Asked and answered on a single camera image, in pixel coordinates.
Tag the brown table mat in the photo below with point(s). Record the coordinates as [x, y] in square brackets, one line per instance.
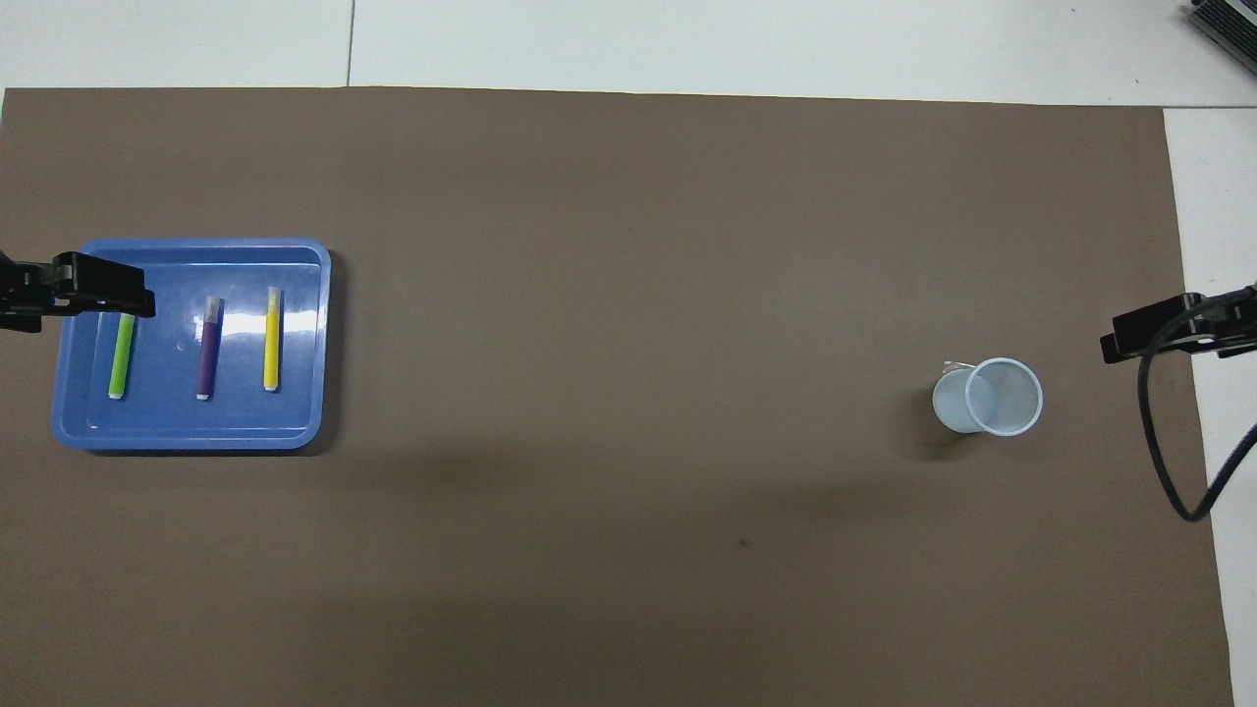
[628, 295]

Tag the yellow highlighter pen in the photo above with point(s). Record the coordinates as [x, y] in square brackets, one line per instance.
[272, 344]

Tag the green highlighter pen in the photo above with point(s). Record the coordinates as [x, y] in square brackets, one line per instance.
[121, 358]

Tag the purple highlighter pen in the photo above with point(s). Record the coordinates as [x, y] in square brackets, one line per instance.
[208, 358]

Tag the grey ribbed device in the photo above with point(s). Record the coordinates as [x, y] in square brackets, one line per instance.
[1228, 25]

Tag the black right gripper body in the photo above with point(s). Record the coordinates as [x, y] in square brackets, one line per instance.
[1232, 319]

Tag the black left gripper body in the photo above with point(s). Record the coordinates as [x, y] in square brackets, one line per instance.
[20, 295]

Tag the translucent plastic cup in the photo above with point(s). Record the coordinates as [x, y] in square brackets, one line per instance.
[1002, 398]

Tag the blue plastic tray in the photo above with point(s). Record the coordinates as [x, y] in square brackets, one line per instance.
[167, 422]

